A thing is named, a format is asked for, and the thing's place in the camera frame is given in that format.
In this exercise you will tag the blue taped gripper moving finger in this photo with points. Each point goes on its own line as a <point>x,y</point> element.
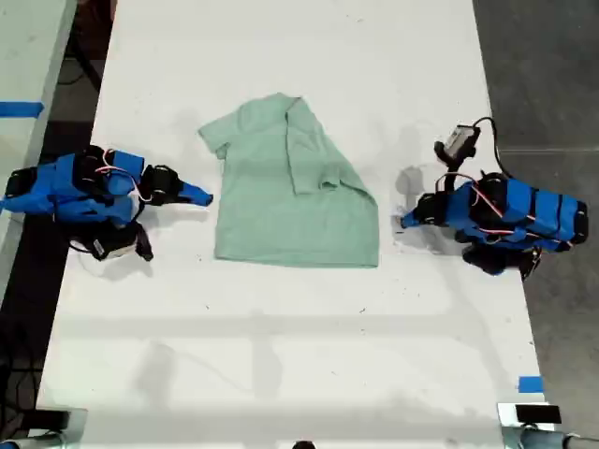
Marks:
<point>192,199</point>
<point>412,224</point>

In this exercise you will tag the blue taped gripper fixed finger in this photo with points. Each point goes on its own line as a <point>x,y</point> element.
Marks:
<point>194,189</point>
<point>412,215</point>

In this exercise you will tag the pale green t-shirt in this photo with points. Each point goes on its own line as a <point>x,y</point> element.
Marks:
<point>290,210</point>

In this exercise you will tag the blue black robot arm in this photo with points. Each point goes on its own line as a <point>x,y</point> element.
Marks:
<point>70,187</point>
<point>529,210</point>

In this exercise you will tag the long blue tape strip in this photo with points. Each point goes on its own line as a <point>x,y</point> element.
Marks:
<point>21,109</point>

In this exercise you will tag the pale grey side table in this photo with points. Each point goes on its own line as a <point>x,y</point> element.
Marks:
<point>28,70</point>

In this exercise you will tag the short blue tape strip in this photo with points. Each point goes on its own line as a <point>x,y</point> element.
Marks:
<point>531,384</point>

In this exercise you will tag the grey metal tube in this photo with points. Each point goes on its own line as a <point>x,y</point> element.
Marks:
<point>538,439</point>
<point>37,442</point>

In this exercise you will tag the short black camera stalk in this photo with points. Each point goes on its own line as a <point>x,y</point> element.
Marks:
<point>451,163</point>
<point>144,243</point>

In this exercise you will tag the black camera box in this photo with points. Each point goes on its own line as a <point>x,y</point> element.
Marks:
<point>462,139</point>
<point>114,245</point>

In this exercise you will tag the small black box on bracket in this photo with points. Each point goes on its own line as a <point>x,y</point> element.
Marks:
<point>537,414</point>
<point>56,418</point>

